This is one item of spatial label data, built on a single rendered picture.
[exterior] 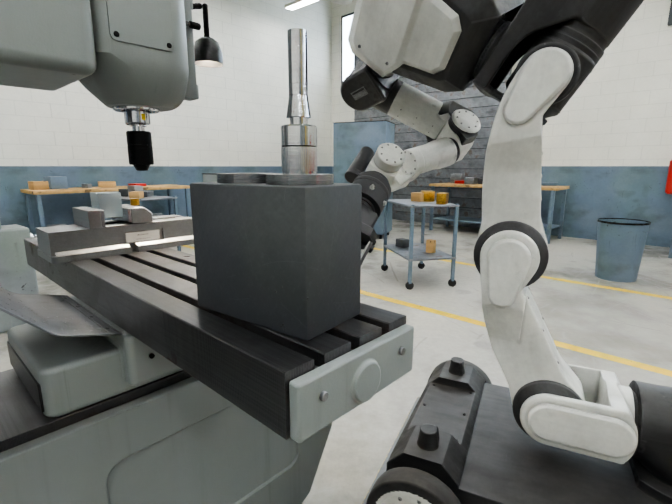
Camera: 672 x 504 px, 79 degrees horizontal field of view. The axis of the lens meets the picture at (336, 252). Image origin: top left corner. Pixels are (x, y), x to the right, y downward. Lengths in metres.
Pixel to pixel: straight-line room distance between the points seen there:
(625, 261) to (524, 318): 4.27
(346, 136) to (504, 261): 6.21
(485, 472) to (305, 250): 0.69
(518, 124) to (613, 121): 7.14
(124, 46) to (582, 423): 1.10
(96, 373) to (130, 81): 0.52
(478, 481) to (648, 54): 7.52
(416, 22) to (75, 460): 1.01
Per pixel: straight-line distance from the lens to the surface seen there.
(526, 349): 0.99
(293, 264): 0.49
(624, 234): 5.13
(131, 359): 0.83
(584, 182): 8.02
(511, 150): 0.89
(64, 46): 0.82
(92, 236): 1.11
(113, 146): 7.84
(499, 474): 1.02
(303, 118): 0.54
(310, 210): 0.47
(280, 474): 1.23
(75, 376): 0.84
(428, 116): 1.12
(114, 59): 0.87
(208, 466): 1.06
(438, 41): 0.92
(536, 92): 0.88
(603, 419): 1.00
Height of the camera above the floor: 1.19
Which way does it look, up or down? 12 degrees down
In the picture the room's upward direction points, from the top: straight up
